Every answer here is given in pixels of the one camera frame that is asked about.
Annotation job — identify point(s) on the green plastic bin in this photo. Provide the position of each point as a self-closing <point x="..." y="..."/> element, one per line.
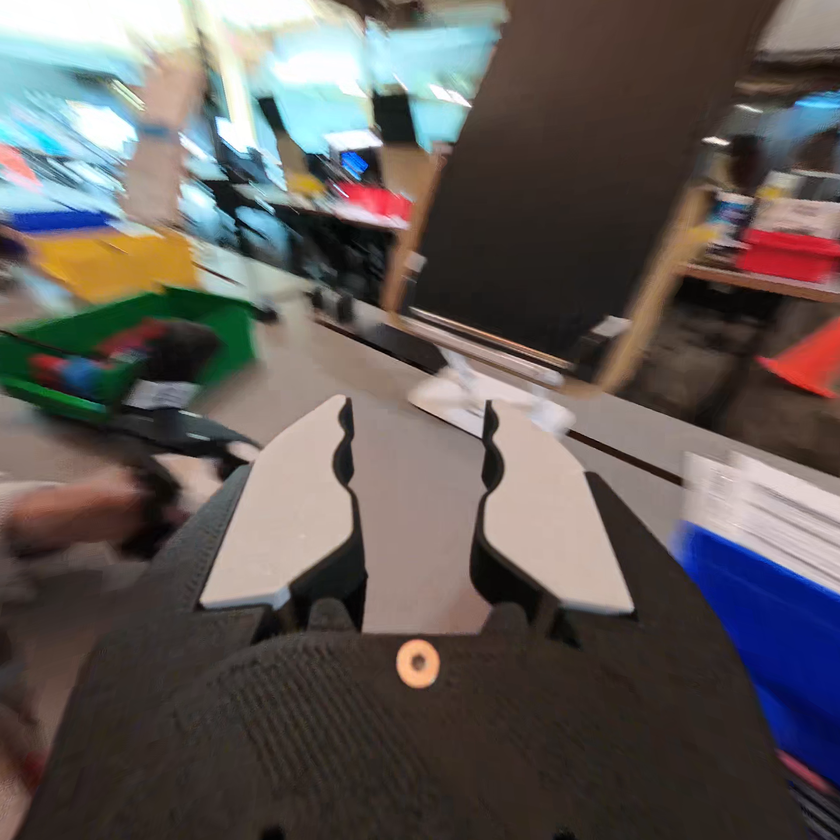
<point x="216" y="328"/>

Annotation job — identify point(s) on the stack of white papers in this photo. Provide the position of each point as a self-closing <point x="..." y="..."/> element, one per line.
<point x="774" y="518"/>

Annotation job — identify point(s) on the black board with cardboard frame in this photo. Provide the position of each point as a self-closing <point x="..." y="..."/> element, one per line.
<point x="558" y="197"/>

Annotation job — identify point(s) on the large blue plastic bin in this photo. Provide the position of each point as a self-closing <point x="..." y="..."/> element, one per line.
<point x="754" y="623"/>

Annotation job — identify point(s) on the white stand base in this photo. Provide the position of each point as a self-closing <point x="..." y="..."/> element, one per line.
<point x="439" y="394"/>

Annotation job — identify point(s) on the orange traffic cone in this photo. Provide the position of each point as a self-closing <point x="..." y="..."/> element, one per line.
<point x="807" y="367"/>

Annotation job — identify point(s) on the person's left hand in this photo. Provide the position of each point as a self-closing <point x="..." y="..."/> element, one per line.
<point x="72" y="512"/>

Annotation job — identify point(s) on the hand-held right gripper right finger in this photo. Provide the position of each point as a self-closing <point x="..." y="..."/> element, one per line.
<point x="558" y="525"/>

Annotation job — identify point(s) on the red plastic bin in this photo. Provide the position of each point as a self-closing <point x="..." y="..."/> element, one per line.
<point x="787" y="256"/>
<point x="374" y="200"/>

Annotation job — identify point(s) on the black desk mat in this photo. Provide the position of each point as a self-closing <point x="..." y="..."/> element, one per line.
<point x="394" y="341"/>

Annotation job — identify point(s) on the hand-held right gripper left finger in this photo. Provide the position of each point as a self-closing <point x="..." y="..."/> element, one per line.
<point x="275" y="525"/>

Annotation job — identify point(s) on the yellow plastic bin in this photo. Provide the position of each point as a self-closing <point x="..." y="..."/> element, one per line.
<point x="118" y="262"/>

